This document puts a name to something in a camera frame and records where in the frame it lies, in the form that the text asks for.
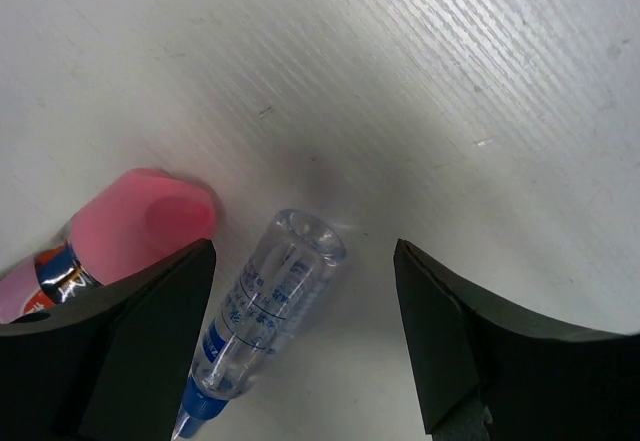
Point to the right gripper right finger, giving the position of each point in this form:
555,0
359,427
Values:
486,368

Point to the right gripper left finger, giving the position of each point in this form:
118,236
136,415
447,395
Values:
111,365

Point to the pink glue stick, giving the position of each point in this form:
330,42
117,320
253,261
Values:
142,217

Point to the blue correction tape pen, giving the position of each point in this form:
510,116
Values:
291,266

